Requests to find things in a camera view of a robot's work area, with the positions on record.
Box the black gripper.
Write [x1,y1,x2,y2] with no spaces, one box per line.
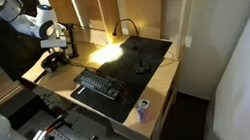
[48,44,69,60]

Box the black curved computer monitor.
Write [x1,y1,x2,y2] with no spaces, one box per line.
[0,0,56,84]

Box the black red computer mouse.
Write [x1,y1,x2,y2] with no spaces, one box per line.
[119,87,136,107]

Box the black grey mechanical keyboard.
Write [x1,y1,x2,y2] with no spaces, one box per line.
[72,62,129,106]

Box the black gooseneck desk lamp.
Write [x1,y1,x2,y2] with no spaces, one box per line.
[109,16,152,79]

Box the black desk mat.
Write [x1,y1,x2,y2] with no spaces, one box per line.
[62,29,185,132]

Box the light wooden shelf unit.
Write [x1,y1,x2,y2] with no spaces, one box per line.
[45,0,213,81]

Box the pink soda can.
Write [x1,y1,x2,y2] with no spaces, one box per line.
[134,97,154,125]

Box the light wooden desk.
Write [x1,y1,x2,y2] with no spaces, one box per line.
[16,25,193,140]

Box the thin black desk cable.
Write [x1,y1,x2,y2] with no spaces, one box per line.
[68,55,99,75]

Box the white wall outlet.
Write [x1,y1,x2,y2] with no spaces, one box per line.
[183,34,194,49]

